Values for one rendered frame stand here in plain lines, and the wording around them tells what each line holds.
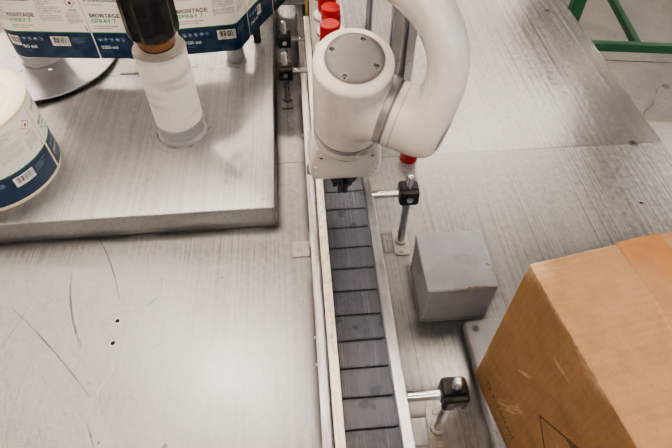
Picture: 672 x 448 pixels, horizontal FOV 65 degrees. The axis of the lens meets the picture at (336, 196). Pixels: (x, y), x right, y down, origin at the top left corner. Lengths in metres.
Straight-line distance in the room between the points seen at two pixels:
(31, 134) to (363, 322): 0.60
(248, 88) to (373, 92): 0.60
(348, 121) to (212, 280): 0.40
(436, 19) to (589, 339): 0.31
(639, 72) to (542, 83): 1.77
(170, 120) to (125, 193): 0.15
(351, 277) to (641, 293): 0.39
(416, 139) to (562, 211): 0.49
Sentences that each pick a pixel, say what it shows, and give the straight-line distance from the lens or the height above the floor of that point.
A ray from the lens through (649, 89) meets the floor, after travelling 2.92.
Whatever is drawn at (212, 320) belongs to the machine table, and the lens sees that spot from 0.83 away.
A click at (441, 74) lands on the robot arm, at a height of 1.24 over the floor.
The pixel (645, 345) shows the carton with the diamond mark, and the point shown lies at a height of 1.12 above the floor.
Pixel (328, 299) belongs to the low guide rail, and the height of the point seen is 0.91.
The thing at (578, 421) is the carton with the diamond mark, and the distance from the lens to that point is 0.56.
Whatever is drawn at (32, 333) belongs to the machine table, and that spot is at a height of 0.83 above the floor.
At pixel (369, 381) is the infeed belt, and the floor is 0.88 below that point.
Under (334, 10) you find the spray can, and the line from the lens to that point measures 0.93.
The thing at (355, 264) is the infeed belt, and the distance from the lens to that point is 0.80.
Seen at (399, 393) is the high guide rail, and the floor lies 0.96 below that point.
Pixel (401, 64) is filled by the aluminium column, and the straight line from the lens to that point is 1.08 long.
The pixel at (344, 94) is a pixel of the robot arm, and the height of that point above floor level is 1.22.
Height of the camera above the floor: 1.55
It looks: 49 degrees down
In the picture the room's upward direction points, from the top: straight up
